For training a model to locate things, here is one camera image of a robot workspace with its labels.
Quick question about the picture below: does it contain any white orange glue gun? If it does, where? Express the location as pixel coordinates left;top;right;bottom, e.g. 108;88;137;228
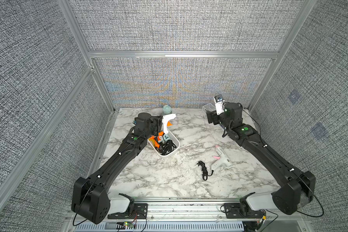
162;114;180;134

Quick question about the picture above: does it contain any white storage box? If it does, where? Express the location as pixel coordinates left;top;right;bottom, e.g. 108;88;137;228
148;131;180;158

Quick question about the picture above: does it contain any white pink glue gun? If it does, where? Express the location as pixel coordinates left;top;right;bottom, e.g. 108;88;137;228
211;145;232;171

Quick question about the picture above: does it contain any mint green glue gun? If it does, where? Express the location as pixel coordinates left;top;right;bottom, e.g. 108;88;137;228
161;133;171;143

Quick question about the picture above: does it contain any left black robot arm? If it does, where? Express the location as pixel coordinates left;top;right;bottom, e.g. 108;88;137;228
71;113;163;224

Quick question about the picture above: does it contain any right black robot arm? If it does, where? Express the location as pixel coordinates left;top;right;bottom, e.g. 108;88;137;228
203;102;316;217

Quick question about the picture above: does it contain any clear plastic organizer tray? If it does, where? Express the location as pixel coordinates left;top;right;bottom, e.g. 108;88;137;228
202;103;218;116

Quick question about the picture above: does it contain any mint green bottle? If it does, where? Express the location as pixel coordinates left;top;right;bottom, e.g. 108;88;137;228
162;105;172;115

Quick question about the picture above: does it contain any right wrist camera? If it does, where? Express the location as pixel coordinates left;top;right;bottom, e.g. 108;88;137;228
214;94;224;116

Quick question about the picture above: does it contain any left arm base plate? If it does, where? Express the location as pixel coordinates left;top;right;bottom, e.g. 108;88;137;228
107;203;148;219

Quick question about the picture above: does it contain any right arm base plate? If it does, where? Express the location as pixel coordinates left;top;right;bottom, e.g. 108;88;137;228
223;203;265;219

